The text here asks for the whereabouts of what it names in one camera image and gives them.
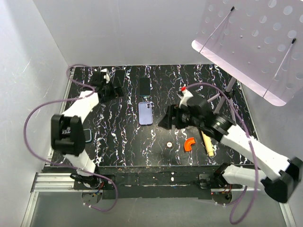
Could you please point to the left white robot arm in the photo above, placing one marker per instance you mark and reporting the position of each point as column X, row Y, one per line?
column 67, row 133

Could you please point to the white perforated music stand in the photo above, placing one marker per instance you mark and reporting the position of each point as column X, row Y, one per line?
column 260, row 43

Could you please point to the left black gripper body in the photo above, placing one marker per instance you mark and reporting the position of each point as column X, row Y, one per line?
column 110, row 92

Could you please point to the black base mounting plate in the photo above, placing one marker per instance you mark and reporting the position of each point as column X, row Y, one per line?
column 163, row 181

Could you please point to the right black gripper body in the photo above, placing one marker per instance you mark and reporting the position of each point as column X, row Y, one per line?
column 184, row 119

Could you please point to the dark phone at back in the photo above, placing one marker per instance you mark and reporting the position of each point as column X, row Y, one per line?
column 121, row 73

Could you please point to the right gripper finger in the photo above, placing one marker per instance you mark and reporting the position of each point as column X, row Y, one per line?
column 171, row 111
column 167, row 122

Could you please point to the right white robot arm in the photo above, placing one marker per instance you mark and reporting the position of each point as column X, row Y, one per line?
column 276, row 174

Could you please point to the wooden recorder flute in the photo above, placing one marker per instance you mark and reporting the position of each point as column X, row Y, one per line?
column 208, row 145

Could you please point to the orange elbow pipe piece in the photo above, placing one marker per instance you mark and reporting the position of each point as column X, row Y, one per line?
column 188, row 144

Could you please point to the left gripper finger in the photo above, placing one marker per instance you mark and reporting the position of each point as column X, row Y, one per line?
column 118, row 92
column 117, row 81

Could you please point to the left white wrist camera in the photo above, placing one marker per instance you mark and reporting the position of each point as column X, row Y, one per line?
column 105, row 78

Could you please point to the lilac phone case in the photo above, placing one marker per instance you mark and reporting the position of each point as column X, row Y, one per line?
column 145, row 113

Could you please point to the phone with teal case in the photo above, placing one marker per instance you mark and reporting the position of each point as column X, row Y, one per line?
column 88, row 135

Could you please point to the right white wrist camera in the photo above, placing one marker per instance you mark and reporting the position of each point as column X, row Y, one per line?
column 184, row 96

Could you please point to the black smartphone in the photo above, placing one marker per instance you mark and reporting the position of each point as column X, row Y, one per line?
column 144, row 87

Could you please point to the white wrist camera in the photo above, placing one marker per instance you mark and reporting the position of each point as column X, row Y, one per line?
column 184, row 96
column 105, row 78

